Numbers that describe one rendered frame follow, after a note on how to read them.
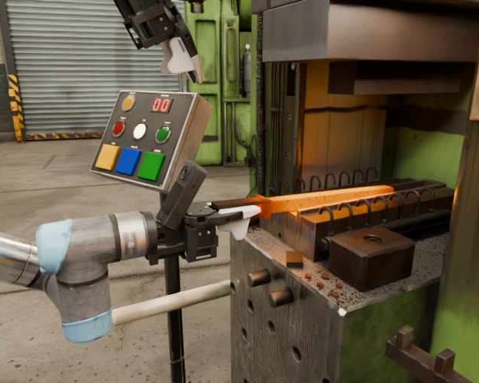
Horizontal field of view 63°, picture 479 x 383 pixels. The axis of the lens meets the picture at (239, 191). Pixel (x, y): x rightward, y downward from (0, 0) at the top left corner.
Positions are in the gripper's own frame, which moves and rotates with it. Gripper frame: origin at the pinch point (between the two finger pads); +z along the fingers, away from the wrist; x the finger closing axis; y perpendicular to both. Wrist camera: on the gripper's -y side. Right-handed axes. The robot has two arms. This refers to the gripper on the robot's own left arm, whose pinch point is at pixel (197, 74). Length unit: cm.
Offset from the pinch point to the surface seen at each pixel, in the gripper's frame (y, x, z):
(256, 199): 5.3, 14.3, 21.8
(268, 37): -15.0, 4.1, -0.1
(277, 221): 1.6, 9.2, 32.1
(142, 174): 16.2, -30.6, 20.8
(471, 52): -46, 22, 19
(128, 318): 41, -21, 49
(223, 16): -210, -414, 27
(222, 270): -4, -140, 142
